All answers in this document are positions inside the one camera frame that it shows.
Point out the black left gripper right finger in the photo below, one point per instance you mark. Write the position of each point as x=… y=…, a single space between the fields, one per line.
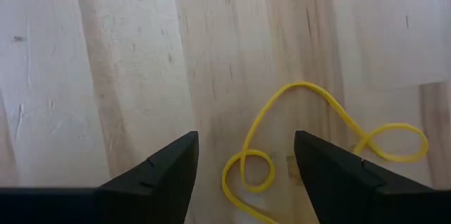
x=338 y=188

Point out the yellow rubber band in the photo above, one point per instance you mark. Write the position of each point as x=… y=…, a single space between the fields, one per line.
x=303 y=84

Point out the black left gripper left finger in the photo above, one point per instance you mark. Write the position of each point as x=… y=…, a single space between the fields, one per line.
x=162 y=188

